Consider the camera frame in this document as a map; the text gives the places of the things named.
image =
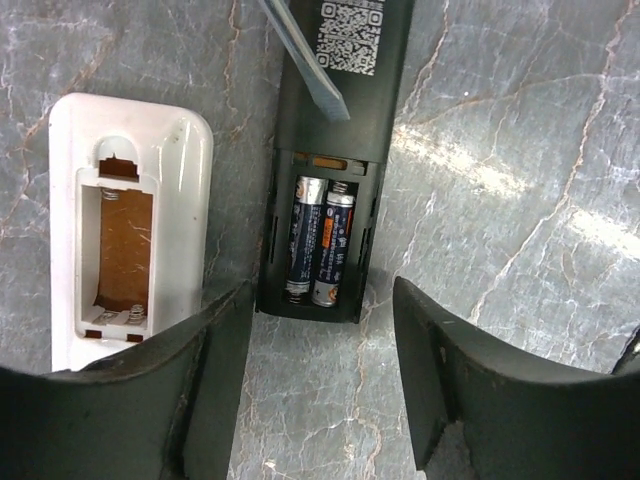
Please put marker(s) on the orange handled screwdriver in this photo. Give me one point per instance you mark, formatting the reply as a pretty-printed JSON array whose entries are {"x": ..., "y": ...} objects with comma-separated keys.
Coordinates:
[{"x": 323, "y": 91}]

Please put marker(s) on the white remote blue batteries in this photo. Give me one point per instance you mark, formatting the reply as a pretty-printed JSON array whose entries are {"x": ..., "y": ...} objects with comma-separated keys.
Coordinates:
[{"x": 129, "y": 188}]

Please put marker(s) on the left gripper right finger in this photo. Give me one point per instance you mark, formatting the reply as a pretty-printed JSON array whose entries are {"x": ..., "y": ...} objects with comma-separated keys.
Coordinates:
[{"x": 523, "y": 416}]

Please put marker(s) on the black battery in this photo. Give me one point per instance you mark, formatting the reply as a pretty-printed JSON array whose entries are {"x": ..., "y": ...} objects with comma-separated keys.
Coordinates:
[
  {"x": 338, "y": 213},
  {"x": 305, "y": 219}
]

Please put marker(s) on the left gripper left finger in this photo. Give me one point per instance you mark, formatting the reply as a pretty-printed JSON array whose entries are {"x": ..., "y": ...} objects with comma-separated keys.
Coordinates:
[{"x": 164, "y": 408}]

